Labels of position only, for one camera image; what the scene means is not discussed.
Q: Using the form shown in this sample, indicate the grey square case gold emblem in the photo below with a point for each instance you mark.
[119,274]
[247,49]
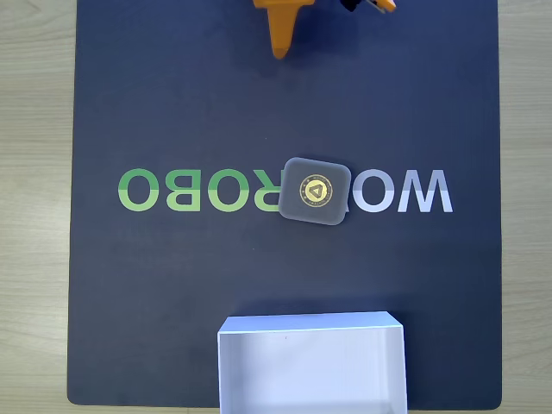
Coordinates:
[302,207]

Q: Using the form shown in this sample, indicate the white cardboard box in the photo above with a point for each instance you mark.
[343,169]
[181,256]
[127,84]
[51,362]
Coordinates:
[310,371]

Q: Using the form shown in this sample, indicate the dark blue WOWROBO mat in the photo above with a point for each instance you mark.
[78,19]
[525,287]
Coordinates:
[172,280]

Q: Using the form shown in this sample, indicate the orange gripper camera mount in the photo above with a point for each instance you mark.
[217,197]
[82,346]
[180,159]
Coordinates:
[384,5]

